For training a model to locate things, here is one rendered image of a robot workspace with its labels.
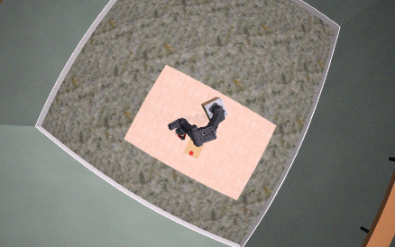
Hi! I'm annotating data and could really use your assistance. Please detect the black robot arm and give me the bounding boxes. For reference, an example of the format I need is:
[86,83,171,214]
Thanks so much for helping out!
[168,103,225,147]

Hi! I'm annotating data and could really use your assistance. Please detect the tan flat mat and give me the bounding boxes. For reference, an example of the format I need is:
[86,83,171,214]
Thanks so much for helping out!
[184,139,204,159]

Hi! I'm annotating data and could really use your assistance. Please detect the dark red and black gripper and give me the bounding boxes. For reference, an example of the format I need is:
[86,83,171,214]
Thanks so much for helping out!
[175,128,187,139]

